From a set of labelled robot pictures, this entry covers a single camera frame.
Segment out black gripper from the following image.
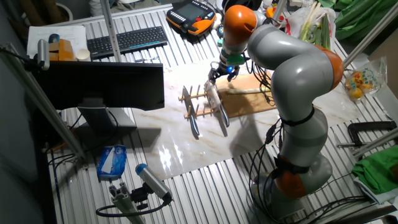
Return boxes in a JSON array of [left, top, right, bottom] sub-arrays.
[[208, 60, 240, 85]]

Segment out steel cleaver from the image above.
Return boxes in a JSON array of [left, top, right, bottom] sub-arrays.
[[204, 80, 231, 128]]

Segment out single white green scallion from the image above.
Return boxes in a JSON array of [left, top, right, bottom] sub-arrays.
[[226, 88, 271, 95]]

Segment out wooden cutting board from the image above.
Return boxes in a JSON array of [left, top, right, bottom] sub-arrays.
[[215, 72, 277, 119]]

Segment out wooden peg rack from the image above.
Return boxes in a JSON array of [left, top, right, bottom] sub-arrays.
[[178, 83, 223, 120]]

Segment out pointed steel kitchen knife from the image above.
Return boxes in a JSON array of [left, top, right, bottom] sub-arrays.
[[182, 86, 201, 137]]

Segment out small white rounded object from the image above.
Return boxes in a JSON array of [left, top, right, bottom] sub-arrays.
[[213, 12, 223, 30]]

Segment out orange black teach pendant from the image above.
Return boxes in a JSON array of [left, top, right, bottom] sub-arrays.
[[165, 0, 217, 36]]

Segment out marble pattern table mat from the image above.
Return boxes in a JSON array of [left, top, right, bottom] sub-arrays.
[[132, 58, 363, 181]]

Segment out black round spool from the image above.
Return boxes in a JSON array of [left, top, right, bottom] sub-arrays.
[[222, 0, 264, 11]]

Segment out white plastic bag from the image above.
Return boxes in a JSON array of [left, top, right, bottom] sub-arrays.
[[284, 6, 336, 52]]

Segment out black keyboard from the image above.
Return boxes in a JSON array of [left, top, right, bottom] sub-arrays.
[[86, 26, 169, 60]]

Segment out black computer monitor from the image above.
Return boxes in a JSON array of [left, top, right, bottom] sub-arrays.
[[32, 60, 165, 133]]

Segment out clear bag of yellow fruit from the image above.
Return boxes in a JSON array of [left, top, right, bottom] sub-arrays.
[[344, 57, 389, 102]]

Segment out blue tissue pack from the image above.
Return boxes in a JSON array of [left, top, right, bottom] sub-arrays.
[[96, 144, 127, 182]]

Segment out white paper cup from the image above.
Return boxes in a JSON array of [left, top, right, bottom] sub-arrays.
[[75, 48, 91, 62]]

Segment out green fabric bag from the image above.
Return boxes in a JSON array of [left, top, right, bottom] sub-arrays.
[[317, 0, 398, 41]]

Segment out black metal clamp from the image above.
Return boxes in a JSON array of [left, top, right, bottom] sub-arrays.
[[336, 120, 398, 149]]

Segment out white paper sheets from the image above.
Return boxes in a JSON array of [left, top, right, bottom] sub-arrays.
[[26, 24, 88, 58]]

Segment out orange cardboard box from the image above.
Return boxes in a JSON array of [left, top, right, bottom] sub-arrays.
[[48, 39, 77, 62]]

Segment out green folded cloth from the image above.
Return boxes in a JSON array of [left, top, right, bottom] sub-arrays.
[[351, 146, 398, 195]]

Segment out green wrist mount plate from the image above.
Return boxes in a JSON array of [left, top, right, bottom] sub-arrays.
[[220, 49, 246, 66]]

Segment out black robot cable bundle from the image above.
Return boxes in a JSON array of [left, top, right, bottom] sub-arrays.
[[247, 58, 371, 224]]

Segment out thin aluminium frame post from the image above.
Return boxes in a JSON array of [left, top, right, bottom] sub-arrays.
[[273, 0, 289, 19]]

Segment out upright aluminium frame post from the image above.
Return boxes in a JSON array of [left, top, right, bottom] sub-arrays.
[[99, 0, 123, 63]]

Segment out silver camera with blue end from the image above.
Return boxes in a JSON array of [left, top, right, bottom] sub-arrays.
[[135, 163, 174, 202]]

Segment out slanted aluminium frame bar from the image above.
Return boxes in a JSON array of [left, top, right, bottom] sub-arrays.
[[353, 127, 398, 158], [341, 1, 398, 68], [0, 43, 86, 161]]

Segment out black camera cable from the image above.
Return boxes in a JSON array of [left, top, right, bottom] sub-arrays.
[[95, 198, 170, 218]]

